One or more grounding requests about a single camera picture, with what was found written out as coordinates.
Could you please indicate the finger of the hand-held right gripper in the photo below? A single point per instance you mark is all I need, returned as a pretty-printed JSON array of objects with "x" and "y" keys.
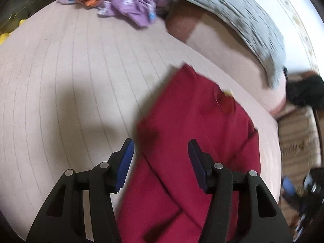
[{"x": 288, "y": 186}]

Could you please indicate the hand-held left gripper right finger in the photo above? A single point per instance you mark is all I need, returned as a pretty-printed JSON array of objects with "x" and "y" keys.
[{"x": 197, "y": 165}]

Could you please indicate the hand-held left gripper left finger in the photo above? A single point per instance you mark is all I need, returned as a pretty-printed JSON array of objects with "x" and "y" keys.
[{"x": 125, "y": 163}]

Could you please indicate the red garment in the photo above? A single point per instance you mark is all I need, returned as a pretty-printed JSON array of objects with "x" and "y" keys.
[{"x": 192, "y": 131}]

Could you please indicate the pink quilted bed mattress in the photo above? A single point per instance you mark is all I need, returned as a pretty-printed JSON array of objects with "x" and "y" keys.
[{"x": 76, "y": 81}]

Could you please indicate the dark cloth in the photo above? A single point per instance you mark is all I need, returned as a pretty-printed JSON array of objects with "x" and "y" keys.
[{"x": 303, "y": 89}]

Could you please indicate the purple printed garment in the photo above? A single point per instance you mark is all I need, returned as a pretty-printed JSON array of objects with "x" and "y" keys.
[{"x": 131, "y": 5}]

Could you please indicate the yellow object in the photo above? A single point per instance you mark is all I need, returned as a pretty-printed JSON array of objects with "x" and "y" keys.
[{"x": 3, "y": 38}]

